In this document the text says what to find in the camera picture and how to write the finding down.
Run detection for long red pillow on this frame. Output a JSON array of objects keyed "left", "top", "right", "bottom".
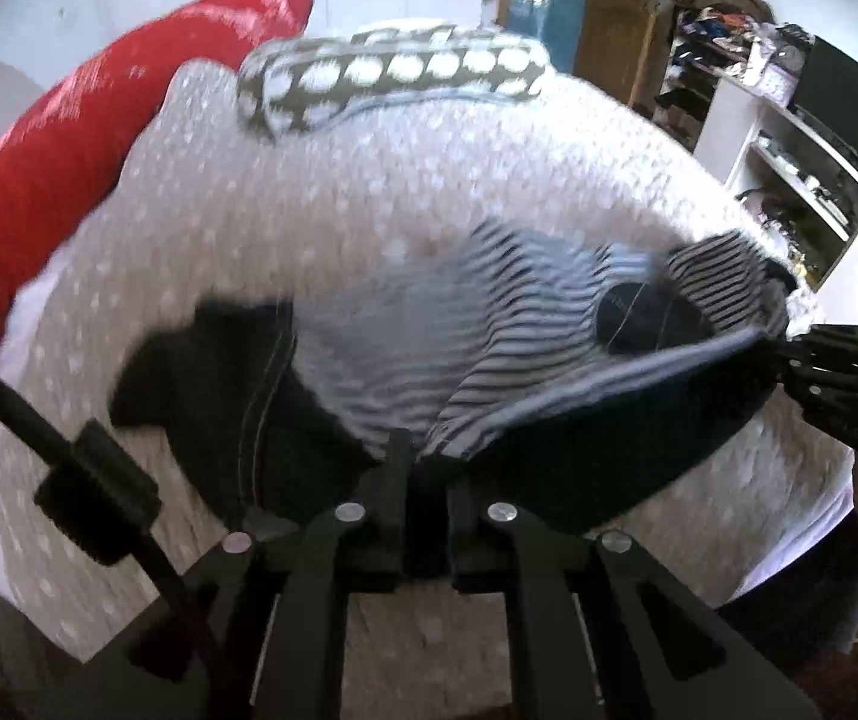
[{"left": 0, "top": 0, "right": 317, "bottom": 496}]

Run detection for black television screen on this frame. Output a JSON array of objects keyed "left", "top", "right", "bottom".
[{"left": 792, "top": 37, "right": 858, "bottom": 156}]

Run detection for cluttered shoe rack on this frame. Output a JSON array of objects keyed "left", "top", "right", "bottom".
[{"left": 652, "top": 0, "right": 816, "bottom": 149}]

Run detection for navy striped pants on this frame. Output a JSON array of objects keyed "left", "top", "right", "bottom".
[{"left": 109, "top": 223, "right": 795, "bottom": 535}]

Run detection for white shelf unit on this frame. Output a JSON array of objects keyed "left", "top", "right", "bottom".
[{"left": 694, "top": 75, "right": 858, "bottom": 325}]

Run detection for black cable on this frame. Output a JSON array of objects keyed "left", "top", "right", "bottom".
[{"left": 0, "top": 346, "right": 198, "bottom": 616}]

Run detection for olive pillow with white dots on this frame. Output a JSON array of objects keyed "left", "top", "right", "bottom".
[{"left": 235, "top": 23, "right": 554, "bottom": 140}]

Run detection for brown wooden door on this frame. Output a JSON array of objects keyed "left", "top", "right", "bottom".
[{"left": 574, "top": 0, "right": 658, "bottom": 107}]

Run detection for beige dotted quilted bedspread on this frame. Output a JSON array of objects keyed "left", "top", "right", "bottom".
[{"left": 0, "top": 62, "right": 852, "bottom": 718}]

